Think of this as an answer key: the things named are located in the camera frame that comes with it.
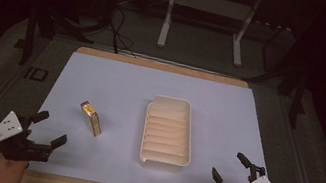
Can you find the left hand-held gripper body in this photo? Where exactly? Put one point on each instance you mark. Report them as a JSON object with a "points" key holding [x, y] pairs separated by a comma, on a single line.
{"points": [[7, 130]]}

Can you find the small yellow box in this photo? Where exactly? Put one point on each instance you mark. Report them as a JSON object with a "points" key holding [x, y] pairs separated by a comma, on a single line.
{"points": [[93, 121]]}

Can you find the cream ridged plastic tray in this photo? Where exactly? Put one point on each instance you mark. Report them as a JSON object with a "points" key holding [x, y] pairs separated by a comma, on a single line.
{"points": [[168, 133]]}

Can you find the person's left hand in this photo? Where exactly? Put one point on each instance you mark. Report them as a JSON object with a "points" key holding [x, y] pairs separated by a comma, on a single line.
{"points": [[8, 172]]}

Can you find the black stand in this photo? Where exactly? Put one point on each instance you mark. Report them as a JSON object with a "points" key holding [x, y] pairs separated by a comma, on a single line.
{"points": [[299, 95], [28, 40]]}

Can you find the white table sheet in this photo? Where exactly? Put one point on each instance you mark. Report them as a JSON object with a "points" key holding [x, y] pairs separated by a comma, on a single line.
{"points": [[119, 80]]}

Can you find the white metal stand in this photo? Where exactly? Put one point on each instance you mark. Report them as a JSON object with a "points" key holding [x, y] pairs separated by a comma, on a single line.
{"points": [[213, 5]]}

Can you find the black square floor frame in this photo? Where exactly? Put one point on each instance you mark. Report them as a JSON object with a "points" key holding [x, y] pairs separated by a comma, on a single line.
{"points": [[28, 72]]}

